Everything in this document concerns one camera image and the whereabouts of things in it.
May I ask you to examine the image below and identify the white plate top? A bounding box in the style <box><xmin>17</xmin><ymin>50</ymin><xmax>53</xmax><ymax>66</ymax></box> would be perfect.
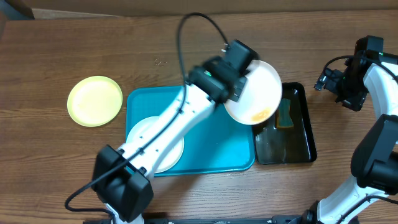
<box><xmin>224</xmin><ymin>60</ymin><xmax>282</xmax><ymax>125</ymax></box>

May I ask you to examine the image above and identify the white plate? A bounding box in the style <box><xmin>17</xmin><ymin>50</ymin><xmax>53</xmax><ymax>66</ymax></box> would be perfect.
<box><xmin>224</xmin><ymin>60</ymin><xmax>282</xmax><ymax>125</ymax></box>
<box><xmin>126</xmin><ymin>116</ymin><xmax>184</xmax><ymax>174</ymax></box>

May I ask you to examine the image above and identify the green yellow sponge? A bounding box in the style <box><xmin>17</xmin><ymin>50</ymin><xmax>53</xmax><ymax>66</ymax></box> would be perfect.
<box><xmin>275</xmin><ymin>98</ymin><xmax>294</xmax><ymax>129</ymax></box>

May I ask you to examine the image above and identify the yellow green plate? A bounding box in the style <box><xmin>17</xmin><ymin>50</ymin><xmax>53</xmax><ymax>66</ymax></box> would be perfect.
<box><xmin>67</xmin><ymin>76</ymin><xmax>123</xmax><ymax>127</ymax></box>

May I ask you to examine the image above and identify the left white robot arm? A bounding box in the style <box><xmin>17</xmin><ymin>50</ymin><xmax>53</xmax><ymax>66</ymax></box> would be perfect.
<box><xmin>92</xmin><ymin>40</ymin><xmax>259</xmax><ymax>223</ymax></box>

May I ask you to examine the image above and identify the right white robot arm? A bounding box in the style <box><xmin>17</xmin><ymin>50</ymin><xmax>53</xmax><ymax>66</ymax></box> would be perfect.
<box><xmin>291</xmin><ymin>35</ymin><xmax>397</xmax><ymax>224</ymax></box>

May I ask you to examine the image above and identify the teal plastic tray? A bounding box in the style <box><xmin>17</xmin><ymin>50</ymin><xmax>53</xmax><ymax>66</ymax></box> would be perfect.
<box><xmin>126</xmin><ymin>86</ymin><xmax>255</xmax><ymax>177</ymax></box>

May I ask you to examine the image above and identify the black water tray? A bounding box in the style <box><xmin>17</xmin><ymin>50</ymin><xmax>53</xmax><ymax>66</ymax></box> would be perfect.
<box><xmin>252</xmin><ymin>82</ymin><xmax>317</xmax><ymax>165</ymax></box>

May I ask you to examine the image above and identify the white plate bottom left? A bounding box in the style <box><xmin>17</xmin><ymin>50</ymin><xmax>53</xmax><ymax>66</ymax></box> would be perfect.
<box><xmin>126</xmin><ymin>116</ymin><xmax>184</xmax><ymax>174</ymax></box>

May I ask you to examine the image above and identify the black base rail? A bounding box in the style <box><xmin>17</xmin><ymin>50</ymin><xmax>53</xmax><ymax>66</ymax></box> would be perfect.
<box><xmin>83</xmin><ymin>214</ymin><xmax>360</xmax><ymax>224</ymax></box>

